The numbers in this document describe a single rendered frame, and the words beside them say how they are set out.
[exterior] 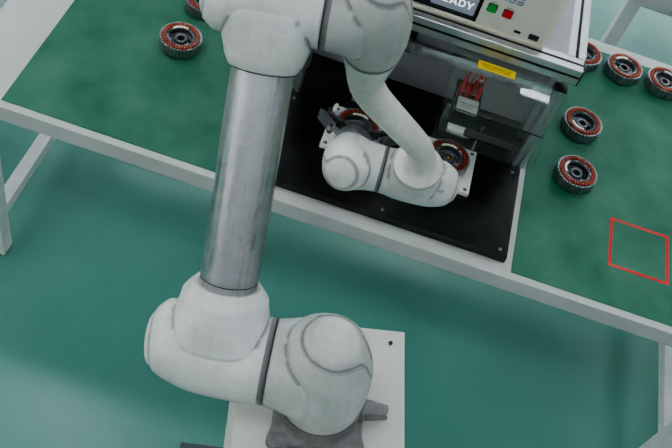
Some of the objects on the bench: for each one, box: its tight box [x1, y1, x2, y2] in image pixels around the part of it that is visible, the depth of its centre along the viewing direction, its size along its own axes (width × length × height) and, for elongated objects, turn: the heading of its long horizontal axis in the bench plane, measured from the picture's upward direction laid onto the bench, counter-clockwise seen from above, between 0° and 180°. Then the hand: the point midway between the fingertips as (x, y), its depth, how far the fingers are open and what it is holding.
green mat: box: [1, 0, 319, 172], centre depth 238 cm, size 94×61×1 cm, turn 156°
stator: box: [185, 0, 203, 20], centre depth 241 cm, size 11×11×4 cm
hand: (361, 118), depth 216 cm, fingers open, 13 cm apart
